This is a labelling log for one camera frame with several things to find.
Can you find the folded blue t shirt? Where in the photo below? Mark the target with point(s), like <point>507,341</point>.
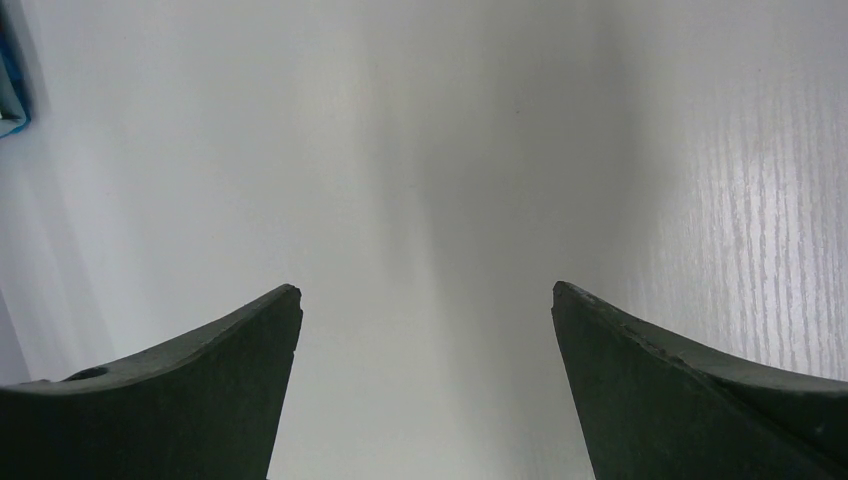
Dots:
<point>15,102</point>

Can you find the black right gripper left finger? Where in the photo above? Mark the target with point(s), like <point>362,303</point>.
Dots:
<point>203,405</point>

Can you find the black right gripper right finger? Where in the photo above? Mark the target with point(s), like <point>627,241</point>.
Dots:
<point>653,404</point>

